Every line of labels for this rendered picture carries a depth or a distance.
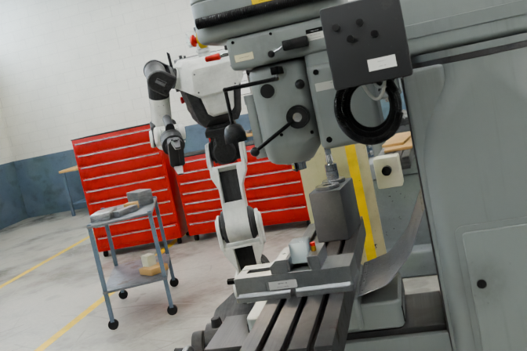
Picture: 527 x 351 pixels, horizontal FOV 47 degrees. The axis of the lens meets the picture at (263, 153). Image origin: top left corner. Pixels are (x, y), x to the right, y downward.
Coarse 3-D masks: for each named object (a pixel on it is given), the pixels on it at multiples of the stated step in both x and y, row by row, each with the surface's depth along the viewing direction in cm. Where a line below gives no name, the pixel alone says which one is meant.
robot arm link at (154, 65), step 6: (150, 66) 261; (156, 66) 260; (162, 66) 264; (144, 72) 265; (150, 72) 256; (150, 90) 261; (150, 96) 262; (156, 96) 261; (162, 96) 262; (168, 96) 264
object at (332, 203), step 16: (320, 192) 222; (336, 192) 220; (352, 192) 236; (320, 208) 223; (336, 208) 221; (352, 208) 232; (320, 224) 224; (336, 224) 222; (352, 224) 228; (320, 240) 225; (336, 240) 223
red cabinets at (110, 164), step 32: (128, 128) 703; (96, 160) 713; (128, 160) 708; (160, 160) 703; (192, 160) 696; (256, 160) 672; (96, 192) 718; (160, 192) 708; (192, 192) 701; (256, 192) 677; (288, 192) 664; (128, 224) 718; (192, 224) 707
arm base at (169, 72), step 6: (150, 60) 266; (156, 60) 265; (144, 66) 265; (168, 66) 267; (156, 72) 254; (162, 72) 255; (168, 72) 263; (150, 78) 255; (156, 78) 255; (162, 78) 256; (168, 78) 257; (174, 78) 258; (150, 84) 256; (156, 84) 256; (162, 84) 257; (168, 84) 258; (156, 90) 258; (162, 90) 258; (168, 90) 259
